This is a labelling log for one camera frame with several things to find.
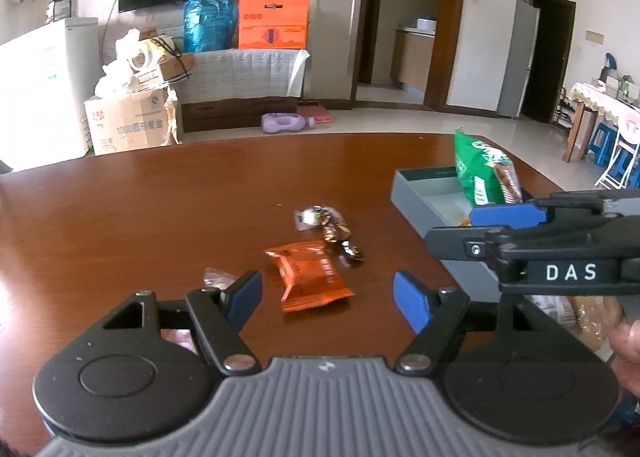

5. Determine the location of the orange snack packet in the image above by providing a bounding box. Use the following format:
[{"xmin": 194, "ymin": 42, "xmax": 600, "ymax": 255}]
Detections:
[{"xmin": 263, "ymin": 240, "xmax": 356, "ymax": 313}]

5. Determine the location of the red packet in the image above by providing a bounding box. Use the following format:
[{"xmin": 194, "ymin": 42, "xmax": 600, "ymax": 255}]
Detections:
[{"xmin": 159, "ymin": 329, "xmax": 197, "ymax": 356}]

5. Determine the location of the blue plastic bag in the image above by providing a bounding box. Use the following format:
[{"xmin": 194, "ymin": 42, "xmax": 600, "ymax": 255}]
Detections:
[{"xmin": 182, "ymin": 0, "xmax": 239, "ymax": 54}]

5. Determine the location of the pink flat item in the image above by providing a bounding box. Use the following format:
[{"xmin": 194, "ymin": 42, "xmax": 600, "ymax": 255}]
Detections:
[{"xmin": 297, "ymin": 102, "xmax": 334, "ymax": 124}]

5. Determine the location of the dark candy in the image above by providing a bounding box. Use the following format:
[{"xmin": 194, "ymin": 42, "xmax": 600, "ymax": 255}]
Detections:
[{"xmin": 322, "ymin": 222, "xmax": 366, "ymax": 264}]

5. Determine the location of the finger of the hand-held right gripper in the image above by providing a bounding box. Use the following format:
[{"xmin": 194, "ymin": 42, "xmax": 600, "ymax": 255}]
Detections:
[
  {"xmin": 423, "ymin": 226, "xmax": 502, "ymax": 263},
  {"xmin": 469, "ymin": 189, "xmax": 640, "ymax": 229}
]

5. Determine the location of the blue plastic stool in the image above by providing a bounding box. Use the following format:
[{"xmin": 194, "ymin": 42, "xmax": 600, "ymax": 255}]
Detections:
[
  {"xmin": 612, "ymin": 141, "xmax": 640, "ymax": 189},
  {"xmin": 587, "ymin": 124, "xmax": 619, "ymax": 168}
]

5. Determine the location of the small cardboard box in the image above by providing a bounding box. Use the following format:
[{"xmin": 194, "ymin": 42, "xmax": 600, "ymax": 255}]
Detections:
[{"xmin": 134, "ymin": 34, "xmax": 197, "ymax": 88}]

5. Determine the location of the white cabinet cloth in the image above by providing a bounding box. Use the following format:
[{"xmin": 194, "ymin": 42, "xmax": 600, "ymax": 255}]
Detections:
[{"xmin": 177, "ymin": 48, "xmax": 311, "ymax": 106}]

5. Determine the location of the blue item on dining table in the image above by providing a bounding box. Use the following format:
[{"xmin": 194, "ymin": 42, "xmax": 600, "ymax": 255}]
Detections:
[{"xmin": 599, "ymin": 52, "xmax": 619, "ymax": 83}]

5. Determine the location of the green snack bag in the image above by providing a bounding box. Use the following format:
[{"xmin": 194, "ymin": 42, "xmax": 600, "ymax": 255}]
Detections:
[{"xmin": 453, "ymin": 129, "xmax": 524, "ymax": 206}]

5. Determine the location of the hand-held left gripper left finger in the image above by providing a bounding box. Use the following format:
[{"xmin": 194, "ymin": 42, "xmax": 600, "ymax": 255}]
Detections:
[{"xmin": 97, "ymin": 270, "xmax": 265, "ymax": 378}]

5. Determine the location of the white plastic bag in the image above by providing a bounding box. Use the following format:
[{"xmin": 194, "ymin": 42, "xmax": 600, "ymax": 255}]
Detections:
[{"xmin": 94, "ymin": 28, "xmax": 151, "ymax": 98}]

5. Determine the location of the large cardboard box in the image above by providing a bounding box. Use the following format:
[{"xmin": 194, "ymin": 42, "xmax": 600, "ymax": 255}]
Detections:
[{"xmin": 83, "ymin": 86, "xmax": 184, "ymax": 157}]

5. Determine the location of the wooden kitchen cabinet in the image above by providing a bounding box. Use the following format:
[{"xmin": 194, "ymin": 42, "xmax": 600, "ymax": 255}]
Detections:
[{"xmin": 390, "ymin": 28, "xmax": 437, "ymax": 93}]

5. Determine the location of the person's right hand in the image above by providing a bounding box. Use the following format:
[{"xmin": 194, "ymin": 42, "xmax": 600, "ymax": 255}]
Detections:
[{"xmin": 609, "ymin": 296, "xmax": 640, "ymax": 390}]

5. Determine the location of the white chest freezer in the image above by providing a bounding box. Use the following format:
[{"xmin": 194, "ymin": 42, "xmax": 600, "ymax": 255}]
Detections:
[{"xmin": 0, "ymin": 16, "xmax": 100, "ymax": 173}]

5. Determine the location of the shoe rack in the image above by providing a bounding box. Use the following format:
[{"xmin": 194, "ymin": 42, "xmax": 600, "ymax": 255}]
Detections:
[{"xmin": 552, "ymin": 86, "xmax": 576, "ymax": 128}]

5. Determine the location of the orange carton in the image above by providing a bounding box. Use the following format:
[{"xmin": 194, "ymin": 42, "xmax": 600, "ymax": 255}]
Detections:
[{"xmin": 237, "ymin": 0, "xmax": 311, "ymax": 51}]

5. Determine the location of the white folding chair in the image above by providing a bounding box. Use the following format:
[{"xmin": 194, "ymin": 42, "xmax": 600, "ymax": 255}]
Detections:
[{"xmin": 594, "ymin": 111, "xmax": 640, "ymax": 191}]

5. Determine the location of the dining table with tablecloth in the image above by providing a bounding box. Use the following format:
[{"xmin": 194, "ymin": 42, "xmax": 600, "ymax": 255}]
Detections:
[{"xmin": 562, "ymin": 80, "xmax": 640, "ymax": 164}]

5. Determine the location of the brown snack packet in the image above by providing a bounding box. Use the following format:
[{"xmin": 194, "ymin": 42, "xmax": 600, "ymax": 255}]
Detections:
[{"xmin": 492, "ymin": 160, "xmax": 524, "ymax": 204}]

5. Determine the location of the dark wooden television cabinet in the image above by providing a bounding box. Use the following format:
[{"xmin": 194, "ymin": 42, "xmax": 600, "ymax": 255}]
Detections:
[{"xmin": 179, "ymin": 96, "xmax": 301, "ymax": 134}]

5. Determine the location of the clear pastry packet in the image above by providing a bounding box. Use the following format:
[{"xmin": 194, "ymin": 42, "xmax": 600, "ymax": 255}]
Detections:
[{"xmin": 537, "ymin": 295, "xmax": 621, "ymax": 354}]

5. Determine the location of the purple detergent bottle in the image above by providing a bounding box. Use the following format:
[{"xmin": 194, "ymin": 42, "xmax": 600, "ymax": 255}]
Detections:
[{"xmin": 260, "ymin": 112, "xmax": 317, "ymax": 136}]

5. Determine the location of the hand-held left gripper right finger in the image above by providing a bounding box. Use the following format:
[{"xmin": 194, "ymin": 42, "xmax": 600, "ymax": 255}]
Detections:
[{"xmin": 392, "ymin": 270, "xmax": 527, "ymax": 378}]

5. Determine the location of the grey cardboard box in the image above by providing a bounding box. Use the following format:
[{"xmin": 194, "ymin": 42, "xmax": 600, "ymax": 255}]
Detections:
[{"xmin": 389, "ymin": 164, "xmax": 622, "ymax": 354}]

